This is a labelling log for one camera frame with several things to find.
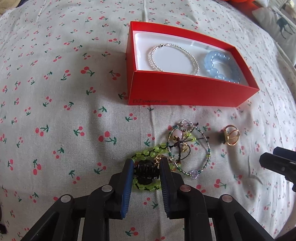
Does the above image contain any multicolour seed bead bracelet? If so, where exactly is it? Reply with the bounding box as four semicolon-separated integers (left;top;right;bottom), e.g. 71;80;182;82
166;124;212;179

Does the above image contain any black hair claw clip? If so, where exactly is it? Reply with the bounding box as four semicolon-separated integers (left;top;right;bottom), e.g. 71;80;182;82
134;160;159;185

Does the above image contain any green bead bracelet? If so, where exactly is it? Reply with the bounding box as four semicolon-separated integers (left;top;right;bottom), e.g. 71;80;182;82
130;143;181;192

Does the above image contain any gold hoop ring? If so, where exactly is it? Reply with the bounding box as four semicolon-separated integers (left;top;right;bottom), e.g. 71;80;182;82
222;124;241;147

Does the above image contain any cherry print bed sheet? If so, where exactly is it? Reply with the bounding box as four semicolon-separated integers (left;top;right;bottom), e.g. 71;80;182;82
1;1;295;240

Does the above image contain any red cardboard box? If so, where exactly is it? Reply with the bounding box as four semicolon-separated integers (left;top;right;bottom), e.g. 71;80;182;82
126;21;259;108

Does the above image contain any deer print pillow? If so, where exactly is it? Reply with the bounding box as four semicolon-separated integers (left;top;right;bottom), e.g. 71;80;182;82
252;6;295;66

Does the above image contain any orange plush pumpkin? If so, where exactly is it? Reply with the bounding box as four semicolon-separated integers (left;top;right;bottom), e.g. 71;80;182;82
226;0;263;18

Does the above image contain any light blue bead bracelet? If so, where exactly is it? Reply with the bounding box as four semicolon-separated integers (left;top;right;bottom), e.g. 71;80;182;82
203;51;241;84

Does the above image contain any white pearl bead bracelet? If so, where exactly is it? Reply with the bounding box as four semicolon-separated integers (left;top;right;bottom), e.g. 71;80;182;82
147;43;200;76

